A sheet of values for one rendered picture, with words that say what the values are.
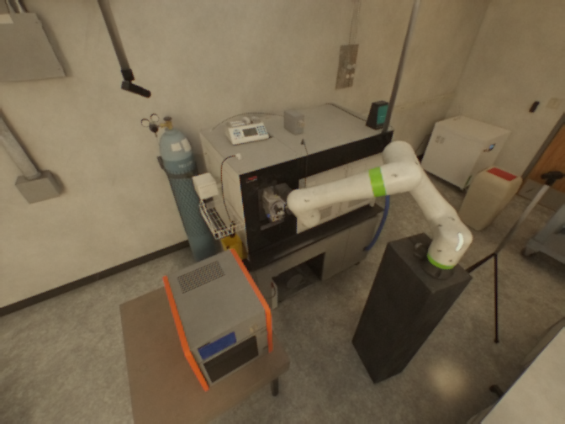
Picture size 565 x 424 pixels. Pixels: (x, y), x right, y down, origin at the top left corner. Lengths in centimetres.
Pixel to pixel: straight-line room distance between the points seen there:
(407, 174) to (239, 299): 85
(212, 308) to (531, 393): 136
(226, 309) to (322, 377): 125
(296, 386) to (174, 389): 97
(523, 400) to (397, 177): 105
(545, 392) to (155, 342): 180
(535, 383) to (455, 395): 93
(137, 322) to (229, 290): 73
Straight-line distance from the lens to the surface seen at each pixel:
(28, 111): 240
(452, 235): 129
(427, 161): 462
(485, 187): 363
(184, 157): 213
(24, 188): 248
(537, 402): 165
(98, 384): 261
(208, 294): 127
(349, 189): 106
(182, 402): 156
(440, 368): 258
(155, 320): 179
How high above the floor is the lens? 215
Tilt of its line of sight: 39 degrees down
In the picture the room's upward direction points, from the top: straight up
